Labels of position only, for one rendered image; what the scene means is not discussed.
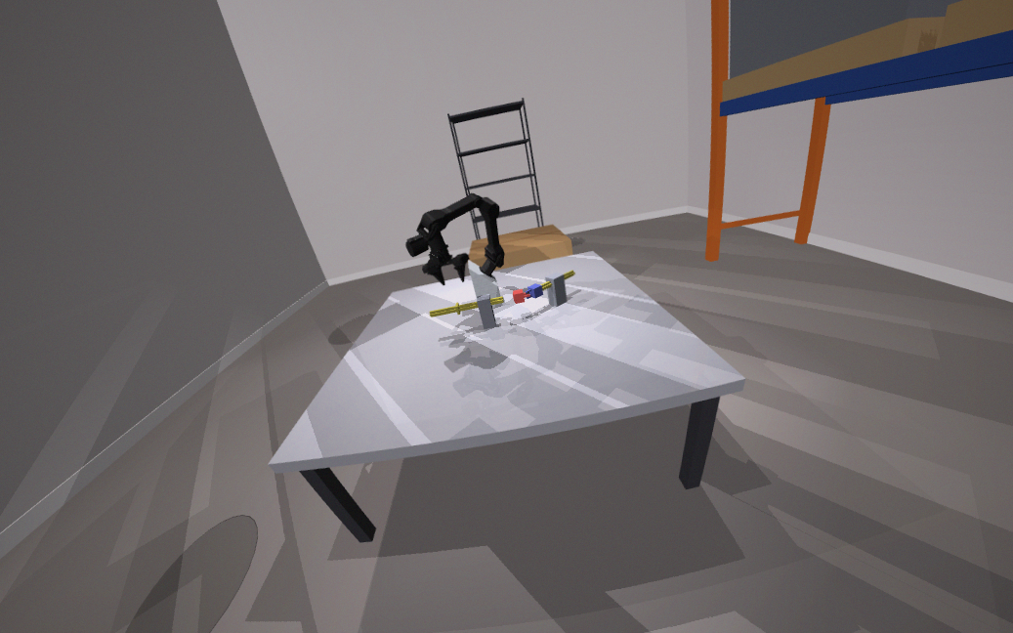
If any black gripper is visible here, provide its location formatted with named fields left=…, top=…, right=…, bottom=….
left=422, top=243, right=470, bottom=285

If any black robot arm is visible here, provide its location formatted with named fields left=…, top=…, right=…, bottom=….
left=405, top=193, right=505, bottom=276

